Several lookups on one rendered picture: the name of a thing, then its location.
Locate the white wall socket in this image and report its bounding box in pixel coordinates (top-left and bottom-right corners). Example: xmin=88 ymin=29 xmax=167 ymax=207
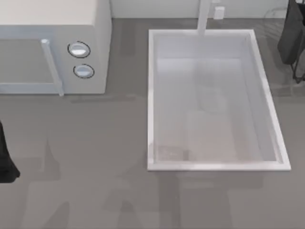
xmin=214 ymin=6 xmax=225 ymax=20

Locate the small microwave knob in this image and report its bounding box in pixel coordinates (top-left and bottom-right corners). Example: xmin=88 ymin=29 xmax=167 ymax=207
xmin=72 ymin=63 xmax=95 ymax=79

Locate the large microwave knob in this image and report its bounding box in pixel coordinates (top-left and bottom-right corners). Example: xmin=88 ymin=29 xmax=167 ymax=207
xmin=67 ymin=41 xmax=92 ymax=58

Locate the white sink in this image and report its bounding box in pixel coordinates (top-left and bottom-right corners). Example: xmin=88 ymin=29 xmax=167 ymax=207
xmin=146 ymin=29 xmax=292 ymax=172

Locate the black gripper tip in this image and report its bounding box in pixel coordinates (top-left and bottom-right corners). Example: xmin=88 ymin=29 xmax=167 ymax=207
xmin=0 ymin=121 xmax=21 ymax=184

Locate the pale microwave oven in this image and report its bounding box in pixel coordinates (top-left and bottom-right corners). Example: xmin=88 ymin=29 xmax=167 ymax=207
xmin=0 ymin=0 xmax=112 ymax=96

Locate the microwave door handle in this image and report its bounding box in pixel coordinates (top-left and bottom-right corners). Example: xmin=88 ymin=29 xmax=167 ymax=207
xmin=41 ymin=39 xmax=65 ymax=96

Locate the tall white tap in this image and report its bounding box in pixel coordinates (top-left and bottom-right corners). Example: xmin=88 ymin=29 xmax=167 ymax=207
xmin=196 ymin=0 xmax=210 ymax=37

